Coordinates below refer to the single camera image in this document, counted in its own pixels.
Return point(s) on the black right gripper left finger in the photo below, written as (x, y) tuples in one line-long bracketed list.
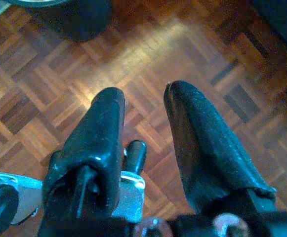
[(101, 128)]

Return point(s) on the black trash bin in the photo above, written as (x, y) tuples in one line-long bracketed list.
[(69, 19)]

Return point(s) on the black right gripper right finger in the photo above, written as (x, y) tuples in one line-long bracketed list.
[(202, 138)]

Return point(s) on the black robot right foot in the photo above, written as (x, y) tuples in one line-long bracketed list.
[(135, 155)]

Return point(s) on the black furniture piece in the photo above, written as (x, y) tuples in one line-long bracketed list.
[(281, 22)]

